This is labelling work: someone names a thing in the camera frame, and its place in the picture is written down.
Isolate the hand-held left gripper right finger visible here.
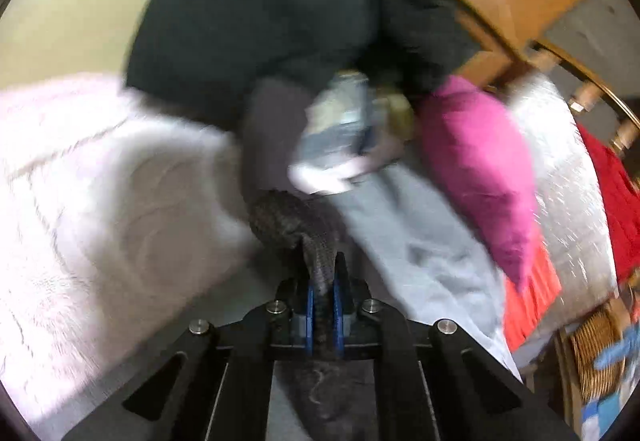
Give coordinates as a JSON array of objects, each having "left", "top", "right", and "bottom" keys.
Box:
[{"left": 334, "top": 252, "right": 581, "bottom": 441}]

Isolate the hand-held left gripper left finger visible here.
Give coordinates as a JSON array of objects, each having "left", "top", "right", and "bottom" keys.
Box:
[{"left": 62, "top": 278, "right": 314, "bottom": 441}]

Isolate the dark grey garment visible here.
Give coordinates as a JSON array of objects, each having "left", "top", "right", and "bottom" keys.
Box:
[{"left": 240, "top": 78, "right": 373, "bottom": 441}]

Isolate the light grey bed sheet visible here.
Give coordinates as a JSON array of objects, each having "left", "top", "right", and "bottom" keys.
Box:
[{"left": 327, "top": 158, "right": 523, "bottom": 384}]

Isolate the magenta cloth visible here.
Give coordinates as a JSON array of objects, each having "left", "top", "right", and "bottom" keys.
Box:
[{"left": 417, "top": 75, "right": 541, "bottom": 294}]

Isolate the black fleece cloth pile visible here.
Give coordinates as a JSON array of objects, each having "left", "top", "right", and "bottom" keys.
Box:
[{"left": 125, "top": 0, "right": 483, "bottom": 132}]

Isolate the orange-red cloth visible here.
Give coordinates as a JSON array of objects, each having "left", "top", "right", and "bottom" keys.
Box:
[{"left": 502, "top": 246, "right": 563, "bottom": 354}]

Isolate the pink fluffy blanket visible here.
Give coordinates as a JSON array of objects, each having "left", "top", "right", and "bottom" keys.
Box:
[{"left": 0, "top": 71, "right": 266, "bottom": 427}]

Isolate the wicker basket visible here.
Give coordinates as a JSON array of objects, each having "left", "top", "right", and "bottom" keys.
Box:
[{"left": 552, "top": 291, "right": 640, "bottom": 414}]

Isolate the red cloth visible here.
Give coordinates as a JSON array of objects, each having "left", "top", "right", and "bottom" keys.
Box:
[{"left": 577, "top": 121, "right": 640, "bottom": 284}]

